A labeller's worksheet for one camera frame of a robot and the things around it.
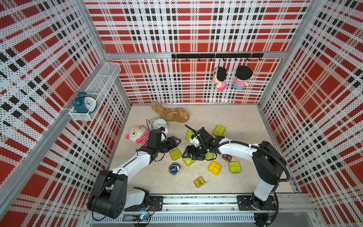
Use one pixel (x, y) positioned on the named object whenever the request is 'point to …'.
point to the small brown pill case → (227, 157)
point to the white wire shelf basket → (99, 88)
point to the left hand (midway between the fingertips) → (180, 142)
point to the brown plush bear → (177, 115)
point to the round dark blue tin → (174, 168)
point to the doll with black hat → (243, 74)
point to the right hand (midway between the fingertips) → (189, 157)
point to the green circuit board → (135, 217)
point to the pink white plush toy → (139, 134)
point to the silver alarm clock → (158, 123)
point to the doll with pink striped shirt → (220, 77)
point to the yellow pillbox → (214, 168)
